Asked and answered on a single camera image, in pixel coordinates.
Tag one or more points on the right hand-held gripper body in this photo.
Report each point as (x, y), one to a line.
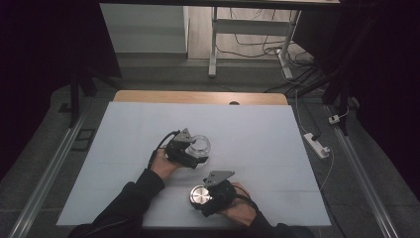
(221, 195)

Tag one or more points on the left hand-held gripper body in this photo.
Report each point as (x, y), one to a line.
(180, 150)

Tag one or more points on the clear glass jar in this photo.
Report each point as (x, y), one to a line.
(201, 145)

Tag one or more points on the round metal jar lid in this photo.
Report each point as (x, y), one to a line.
(199, 195)

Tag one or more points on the person's left hand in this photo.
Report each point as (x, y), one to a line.
(163, 165)

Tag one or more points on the person's right hand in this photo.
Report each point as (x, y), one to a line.
(241, 211)

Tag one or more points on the white table cover sheet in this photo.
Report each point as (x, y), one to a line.
(257, 139)

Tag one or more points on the black rectangular floor plate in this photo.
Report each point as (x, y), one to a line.
(83, 140)

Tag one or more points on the white power strip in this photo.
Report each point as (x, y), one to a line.
(316, 144)

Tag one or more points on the white-framed desk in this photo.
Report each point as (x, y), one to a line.
(218, 39)

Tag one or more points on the black metal stand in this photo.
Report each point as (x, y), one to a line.
(75, 95)
(333, 89)

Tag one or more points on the small white adapter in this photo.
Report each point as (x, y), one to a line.
(334, 119)

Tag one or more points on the dark curtain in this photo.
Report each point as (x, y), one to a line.
(386, 66)
(39, 66)

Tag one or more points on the white metal frame stand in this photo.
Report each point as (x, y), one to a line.
(251, 44)

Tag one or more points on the aluminium floor rail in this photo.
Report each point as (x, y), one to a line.
(363, 175)
(49, 172)

